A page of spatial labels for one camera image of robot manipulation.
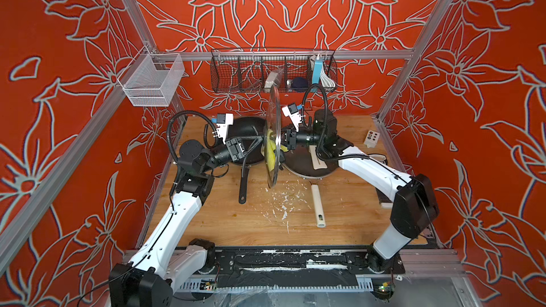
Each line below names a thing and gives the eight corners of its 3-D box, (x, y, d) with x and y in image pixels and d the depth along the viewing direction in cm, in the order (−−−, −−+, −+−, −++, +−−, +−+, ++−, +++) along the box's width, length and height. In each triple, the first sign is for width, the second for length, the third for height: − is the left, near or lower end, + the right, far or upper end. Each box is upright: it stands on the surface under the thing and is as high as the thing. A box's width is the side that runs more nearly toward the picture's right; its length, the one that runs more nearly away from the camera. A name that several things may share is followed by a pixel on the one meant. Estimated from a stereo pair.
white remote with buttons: (362, 145, 109) (365, 140, 106) (366, 134, 114) (369, 129, 111) (373, 149, 108) (376, 144, 104) (377, 138, 113) (380, 133, 109)
